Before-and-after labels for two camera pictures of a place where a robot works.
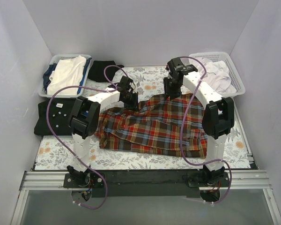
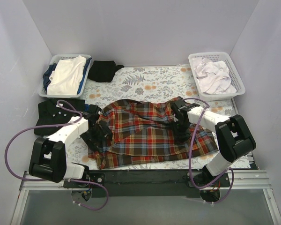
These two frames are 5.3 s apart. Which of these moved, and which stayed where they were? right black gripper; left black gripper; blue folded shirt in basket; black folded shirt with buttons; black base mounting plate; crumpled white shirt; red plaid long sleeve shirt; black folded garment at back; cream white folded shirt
Moved: red plaid long sleeve shirt; right black gripper; left black gripper
Stayed: black base mounting plate; crumpled white shirt; black folded shirt with buttons; black folded garment at back; cream white folded shirt; blue folded shirt in basket
